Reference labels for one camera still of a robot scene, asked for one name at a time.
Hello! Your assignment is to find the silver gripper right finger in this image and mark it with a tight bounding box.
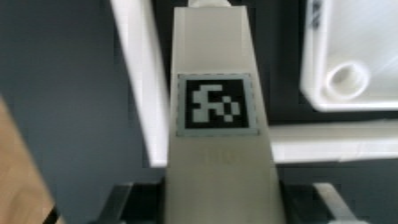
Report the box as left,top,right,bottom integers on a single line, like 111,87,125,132
282,182,367,224

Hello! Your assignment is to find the white desk top tray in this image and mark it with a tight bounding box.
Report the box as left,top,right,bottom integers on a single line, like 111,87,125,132
300,0,398,112

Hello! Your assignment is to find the white desk leg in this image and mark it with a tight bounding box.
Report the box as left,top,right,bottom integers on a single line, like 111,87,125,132
165,0,287,224

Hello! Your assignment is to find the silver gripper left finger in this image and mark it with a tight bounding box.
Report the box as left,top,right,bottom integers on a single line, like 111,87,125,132
90,182,163,224

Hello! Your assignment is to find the white block at left edge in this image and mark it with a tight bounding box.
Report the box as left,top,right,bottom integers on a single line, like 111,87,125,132
109,0,168,167

